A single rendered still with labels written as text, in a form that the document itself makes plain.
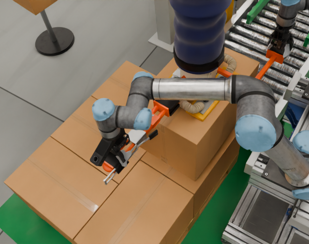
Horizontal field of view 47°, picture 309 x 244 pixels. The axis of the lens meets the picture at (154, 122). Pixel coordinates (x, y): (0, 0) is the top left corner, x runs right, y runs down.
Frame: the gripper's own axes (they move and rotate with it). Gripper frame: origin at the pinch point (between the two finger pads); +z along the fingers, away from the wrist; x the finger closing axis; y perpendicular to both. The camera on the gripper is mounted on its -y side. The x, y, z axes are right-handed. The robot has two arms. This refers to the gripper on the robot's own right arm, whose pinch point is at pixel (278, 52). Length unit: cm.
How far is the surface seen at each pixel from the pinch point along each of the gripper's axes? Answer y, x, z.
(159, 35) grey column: -69, -136, 111
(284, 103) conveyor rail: -21, 6, 61
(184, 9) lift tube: 40, -25, -43
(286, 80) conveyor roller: -44, -2, 66
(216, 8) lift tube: 34, -15, -43
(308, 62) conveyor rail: -62, 3, 61
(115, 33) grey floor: -53, -182, 119
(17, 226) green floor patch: 138, -109, 118
